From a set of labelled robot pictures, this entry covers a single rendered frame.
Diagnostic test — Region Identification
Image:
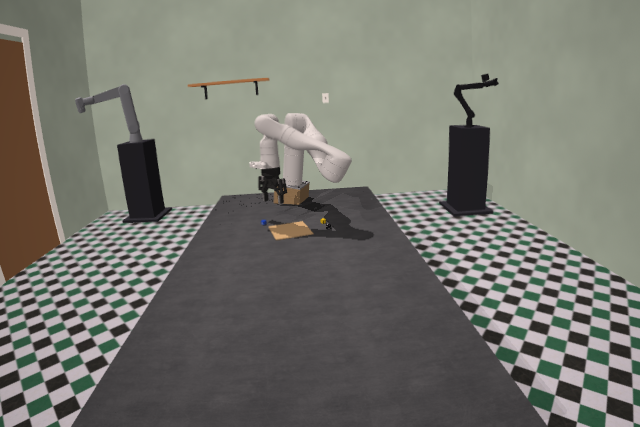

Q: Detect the peach flat mat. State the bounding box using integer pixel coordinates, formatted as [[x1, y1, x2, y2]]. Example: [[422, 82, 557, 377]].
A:
[[269, 221, 313, 240]]

